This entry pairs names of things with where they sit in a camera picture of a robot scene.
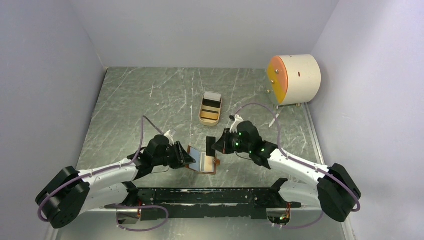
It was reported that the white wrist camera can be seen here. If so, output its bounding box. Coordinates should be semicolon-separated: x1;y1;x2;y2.
229;114;244;133
164;128;177;138

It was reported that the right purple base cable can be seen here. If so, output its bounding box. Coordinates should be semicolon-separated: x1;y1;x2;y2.
271;210;325;230

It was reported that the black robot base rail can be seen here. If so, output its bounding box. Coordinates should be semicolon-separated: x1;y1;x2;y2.
118;178;302;221

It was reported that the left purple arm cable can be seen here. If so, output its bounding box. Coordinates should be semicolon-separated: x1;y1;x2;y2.
37;115;167;223

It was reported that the black card divider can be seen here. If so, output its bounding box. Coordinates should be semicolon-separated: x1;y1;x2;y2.
202;98;222;109

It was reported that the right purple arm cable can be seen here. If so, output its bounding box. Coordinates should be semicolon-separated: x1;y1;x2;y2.
233;102;362;213

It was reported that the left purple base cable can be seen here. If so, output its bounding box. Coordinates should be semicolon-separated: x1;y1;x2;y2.
109;203;170;233

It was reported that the white pen on table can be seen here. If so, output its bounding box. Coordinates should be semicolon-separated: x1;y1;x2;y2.
268;113;280;128

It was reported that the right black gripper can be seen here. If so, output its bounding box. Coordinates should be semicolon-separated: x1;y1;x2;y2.
212;128;252;155

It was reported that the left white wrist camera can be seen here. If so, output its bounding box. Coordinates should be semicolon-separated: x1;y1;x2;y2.
164;128;177;138

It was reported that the stack of white cards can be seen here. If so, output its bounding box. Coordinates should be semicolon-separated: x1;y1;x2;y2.
203;91;222;102

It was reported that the brown leather card holder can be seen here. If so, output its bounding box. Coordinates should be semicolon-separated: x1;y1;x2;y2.
185;145;221;175

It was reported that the cream cylindrical cabinet orange door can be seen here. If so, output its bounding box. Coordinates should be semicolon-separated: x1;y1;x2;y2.
265;54;322;106

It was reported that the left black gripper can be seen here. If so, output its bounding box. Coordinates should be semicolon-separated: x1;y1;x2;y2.
153;140;196;169

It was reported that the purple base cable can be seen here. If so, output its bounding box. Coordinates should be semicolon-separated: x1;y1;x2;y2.
109;203;170;233
271;210;325;230

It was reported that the beige oval card tray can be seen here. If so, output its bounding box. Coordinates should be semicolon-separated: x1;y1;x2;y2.
199;94;223;127

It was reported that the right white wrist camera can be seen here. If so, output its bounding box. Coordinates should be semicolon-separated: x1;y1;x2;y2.
229;114;244;133

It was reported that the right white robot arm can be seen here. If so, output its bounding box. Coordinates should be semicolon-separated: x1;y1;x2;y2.
212;121;362;223

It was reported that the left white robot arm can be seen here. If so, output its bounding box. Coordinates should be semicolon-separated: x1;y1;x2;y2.
35;134;196;229

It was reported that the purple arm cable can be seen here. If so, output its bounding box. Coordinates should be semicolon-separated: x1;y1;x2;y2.
37;115;167;223
233;102;362;213

